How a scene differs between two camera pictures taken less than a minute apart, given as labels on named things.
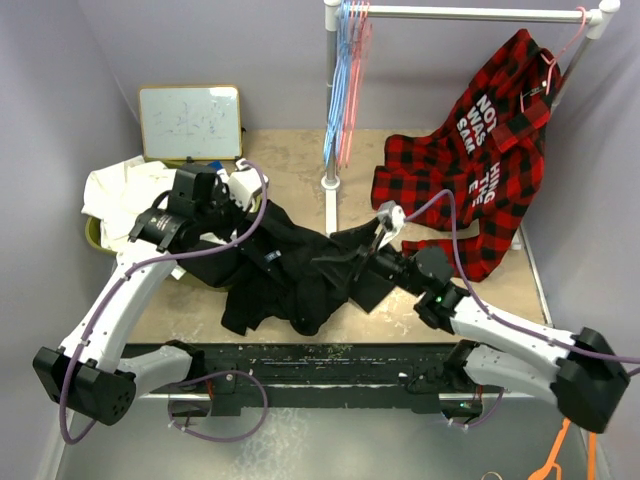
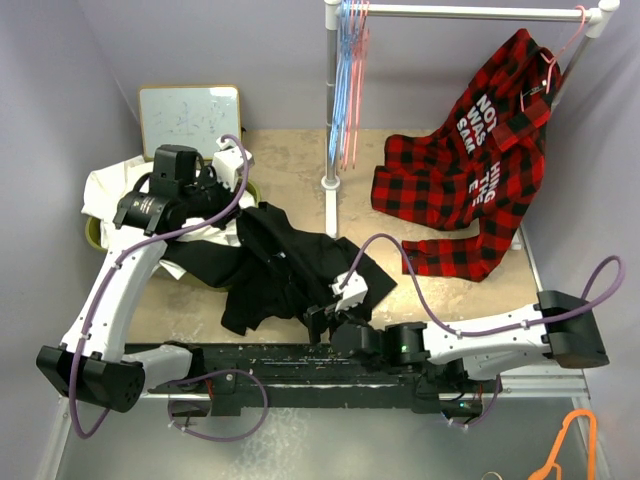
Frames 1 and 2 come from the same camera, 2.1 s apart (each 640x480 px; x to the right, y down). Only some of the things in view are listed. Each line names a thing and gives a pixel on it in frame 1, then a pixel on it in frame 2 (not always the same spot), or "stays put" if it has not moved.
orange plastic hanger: [592, 456] stays put
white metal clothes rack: [594, 18] stays put
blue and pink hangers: [361, 23] stays put
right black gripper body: [387, 264] → [321, 315]
